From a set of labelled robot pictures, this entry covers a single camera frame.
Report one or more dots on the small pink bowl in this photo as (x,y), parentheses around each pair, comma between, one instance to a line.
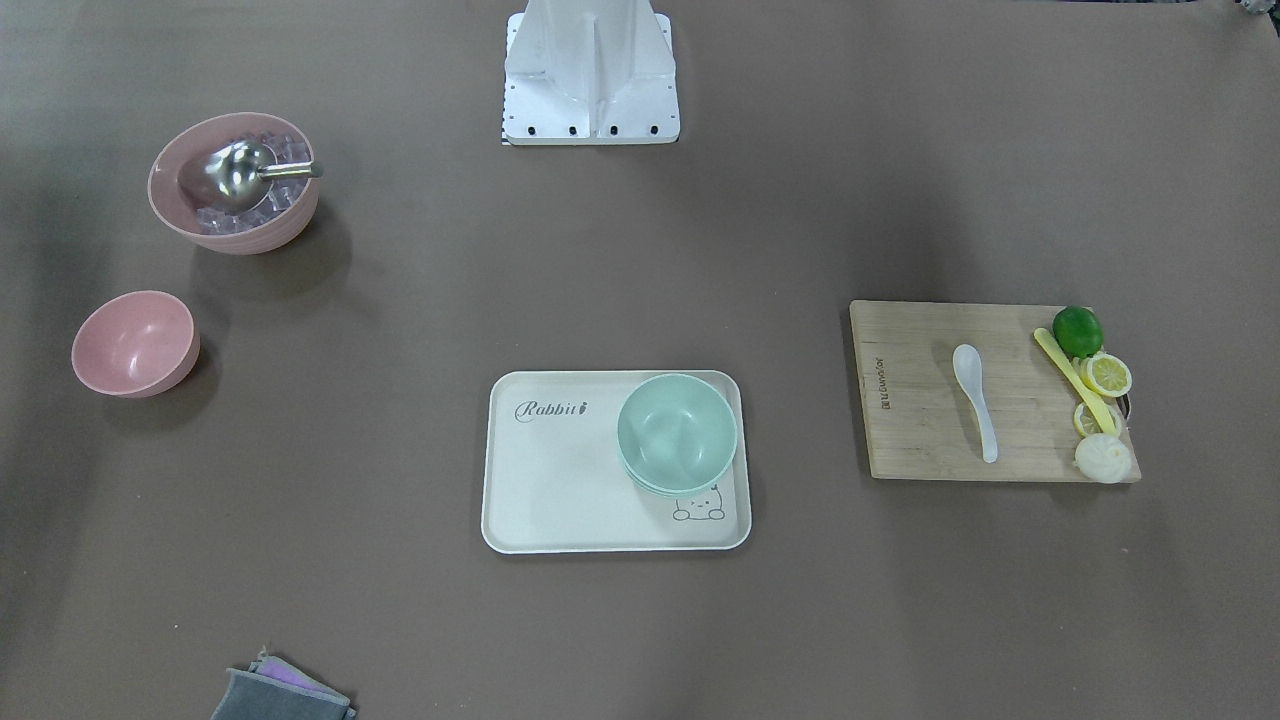
(137,345)

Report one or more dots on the white ceramic spoon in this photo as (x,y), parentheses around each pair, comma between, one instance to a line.
(969,374)

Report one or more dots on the large pink bowl with ice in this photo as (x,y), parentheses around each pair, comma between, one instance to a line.
(275,220)

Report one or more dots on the stacked mint green bowls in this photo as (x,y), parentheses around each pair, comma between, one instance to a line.
(676,435)

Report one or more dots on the white rabbit serving tray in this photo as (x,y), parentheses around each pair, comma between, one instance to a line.
(555,481)

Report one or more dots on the bamboo cutting board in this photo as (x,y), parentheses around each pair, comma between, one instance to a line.
(919,423)

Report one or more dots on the yellow plastic knife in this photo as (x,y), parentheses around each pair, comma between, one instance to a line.
(1099,409)

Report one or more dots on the metal ice scoop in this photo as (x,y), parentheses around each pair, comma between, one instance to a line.
(239,176)

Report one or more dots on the green lime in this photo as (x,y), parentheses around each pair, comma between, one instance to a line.
(1078,331)

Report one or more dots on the lower lemon slice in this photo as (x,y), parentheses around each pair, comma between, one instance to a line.
(1086,423)

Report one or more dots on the lemon slice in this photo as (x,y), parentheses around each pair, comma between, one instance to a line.
(1105,374)
(1086,423)

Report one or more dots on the upper lemon slice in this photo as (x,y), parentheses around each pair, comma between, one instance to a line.
(1105,374)

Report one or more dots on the grey and purple cloths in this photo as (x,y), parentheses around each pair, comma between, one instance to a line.
(273,688)

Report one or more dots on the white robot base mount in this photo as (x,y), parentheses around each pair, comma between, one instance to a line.
(582,73)

